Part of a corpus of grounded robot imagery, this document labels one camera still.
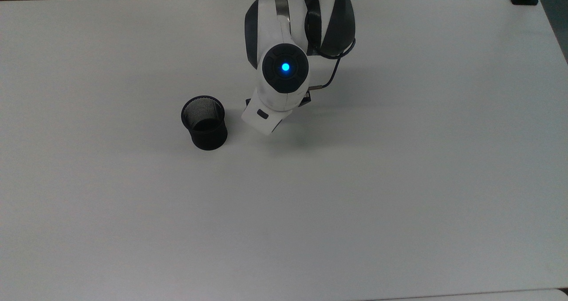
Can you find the black wrist mount bracket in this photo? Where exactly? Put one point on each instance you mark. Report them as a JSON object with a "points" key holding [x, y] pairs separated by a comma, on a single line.
{"points": [[306, 99]]}

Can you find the black mesh pen cup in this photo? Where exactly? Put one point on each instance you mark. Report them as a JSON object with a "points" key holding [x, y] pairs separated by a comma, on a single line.
{"points": [[208, 137]]}

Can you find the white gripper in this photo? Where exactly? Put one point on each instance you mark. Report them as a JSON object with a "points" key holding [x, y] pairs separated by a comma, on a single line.
{"points": [[265, 120]]}

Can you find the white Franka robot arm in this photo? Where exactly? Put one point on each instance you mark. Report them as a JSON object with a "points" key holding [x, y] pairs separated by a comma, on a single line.
{"points": [[284, 30]]}

